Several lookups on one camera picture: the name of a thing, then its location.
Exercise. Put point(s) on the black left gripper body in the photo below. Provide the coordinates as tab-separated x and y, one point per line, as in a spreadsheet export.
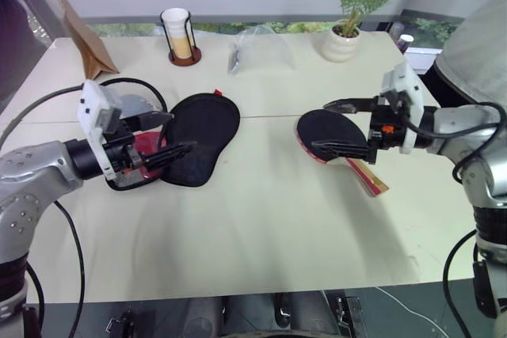
120	156

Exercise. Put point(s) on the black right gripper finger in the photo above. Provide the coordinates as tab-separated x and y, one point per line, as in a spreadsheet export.
344	150
352	105

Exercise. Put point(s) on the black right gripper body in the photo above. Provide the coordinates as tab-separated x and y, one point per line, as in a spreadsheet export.
386	138

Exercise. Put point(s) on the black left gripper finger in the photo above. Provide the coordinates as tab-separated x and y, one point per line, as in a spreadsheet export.
170	154
154	117

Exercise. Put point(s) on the table tennis paddle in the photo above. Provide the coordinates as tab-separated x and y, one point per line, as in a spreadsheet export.
328	126

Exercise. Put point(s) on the black and red paddle case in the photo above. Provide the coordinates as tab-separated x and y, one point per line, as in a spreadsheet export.
206	124

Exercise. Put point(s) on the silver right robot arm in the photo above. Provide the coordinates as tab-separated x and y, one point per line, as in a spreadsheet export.
455	128

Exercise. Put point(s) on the white ribbed plant pot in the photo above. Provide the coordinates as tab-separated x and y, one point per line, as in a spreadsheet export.
340	47

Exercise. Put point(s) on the paper cups in holder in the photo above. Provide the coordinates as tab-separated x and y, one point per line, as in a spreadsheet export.
184	61

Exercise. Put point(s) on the drink can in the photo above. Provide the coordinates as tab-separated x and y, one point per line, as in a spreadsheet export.
405	43

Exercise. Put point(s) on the stack of paper cups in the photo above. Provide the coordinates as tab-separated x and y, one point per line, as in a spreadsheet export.
176	33

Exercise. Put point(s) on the brown paper bag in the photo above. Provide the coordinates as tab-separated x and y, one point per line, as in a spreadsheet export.
89	49

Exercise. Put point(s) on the clear plastic bag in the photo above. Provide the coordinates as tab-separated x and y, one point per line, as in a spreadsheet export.
269	53

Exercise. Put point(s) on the bystander in dark purple clothing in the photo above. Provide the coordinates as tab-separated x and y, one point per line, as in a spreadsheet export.
16	45

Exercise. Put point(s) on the black clamp with white clip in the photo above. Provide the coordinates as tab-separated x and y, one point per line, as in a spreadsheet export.
130	324

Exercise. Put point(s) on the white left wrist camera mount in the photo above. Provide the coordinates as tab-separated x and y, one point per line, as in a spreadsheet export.
93	116

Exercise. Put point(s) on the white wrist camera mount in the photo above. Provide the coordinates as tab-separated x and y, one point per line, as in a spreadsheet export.
93	116
412	88

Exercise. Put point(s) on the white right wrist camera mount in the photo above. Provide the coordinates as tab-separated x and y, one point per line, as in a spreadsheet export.
412	88

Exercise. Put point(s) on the black metal bracket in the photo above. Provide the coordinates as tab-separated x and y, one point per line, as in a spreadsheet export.
342	312

